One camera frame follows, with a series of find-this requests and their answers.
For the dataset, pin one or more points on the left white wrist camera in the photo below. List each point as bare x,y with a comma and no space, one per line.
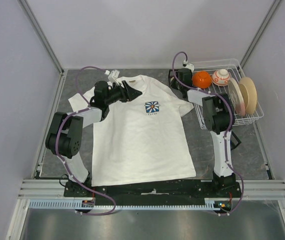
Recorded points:
113,76

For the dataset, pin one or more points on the black square box far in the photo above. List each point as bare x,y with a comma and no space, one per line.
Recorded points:
172,73

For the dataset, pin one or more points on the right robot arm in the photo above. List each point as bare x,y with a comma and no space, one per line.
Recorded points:
218,117

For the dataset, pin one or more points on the white t-shirt with flower print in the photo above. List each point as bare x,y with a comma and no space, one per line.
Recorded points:
142,140

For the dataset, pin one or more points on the white plate pink rim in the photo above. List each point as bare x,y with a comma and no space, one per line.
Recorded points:
236,97

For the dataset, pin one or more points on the beige plate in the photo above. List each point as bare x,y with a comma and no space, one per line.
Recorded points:
249,94

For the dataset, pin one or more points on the black square box near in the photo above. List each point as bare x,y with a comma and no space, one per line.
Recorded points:
234,141

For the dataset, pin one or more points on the light blue cable duct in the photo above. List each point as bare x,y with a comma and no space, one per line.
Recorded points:
69,204

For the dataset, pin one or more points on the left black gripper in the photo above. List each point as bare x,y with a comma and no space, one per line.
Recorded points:
128,93

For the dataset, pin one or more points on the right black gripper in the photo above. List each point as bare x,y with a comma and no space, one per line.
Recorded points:
172,84

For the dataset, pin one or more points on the black square box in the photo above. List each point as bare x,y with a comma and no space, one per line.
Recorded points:
234,141
172,73

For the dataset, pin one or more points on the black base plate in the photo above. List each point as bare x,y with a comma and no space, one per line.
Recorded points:
157,199

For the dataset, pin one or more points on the aluminium frame rail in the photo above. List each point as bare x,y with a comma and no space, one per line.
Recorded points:
247,189

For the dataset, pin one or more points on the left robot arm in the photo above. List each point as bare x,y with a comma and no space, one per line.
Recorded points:
64,138

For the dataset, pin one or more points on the white bowl orange circles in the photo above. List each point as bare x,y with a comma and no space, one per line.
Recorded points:
221,77

